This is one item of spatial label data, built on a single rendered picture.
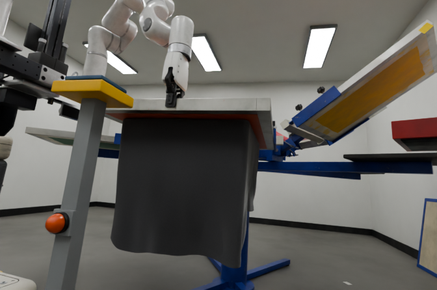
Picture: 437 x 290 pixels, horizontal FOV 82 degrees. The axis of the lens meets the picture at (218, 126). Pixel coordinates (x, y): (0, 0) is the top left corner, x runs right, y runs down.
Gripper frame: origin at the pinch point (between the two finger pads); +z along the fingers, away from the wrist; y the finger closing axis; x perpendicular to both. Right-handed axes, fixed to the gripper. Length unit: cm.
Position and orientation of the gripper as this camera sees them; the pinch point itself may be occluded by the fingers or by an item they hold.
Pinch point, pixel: (173, 103)
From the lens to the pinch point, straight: 79.4
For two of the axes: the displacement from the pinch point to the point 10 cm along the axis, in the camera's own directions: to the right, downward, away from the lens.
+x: 9.7, 0.2, -2.3
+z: -0.7, 9.7, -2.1
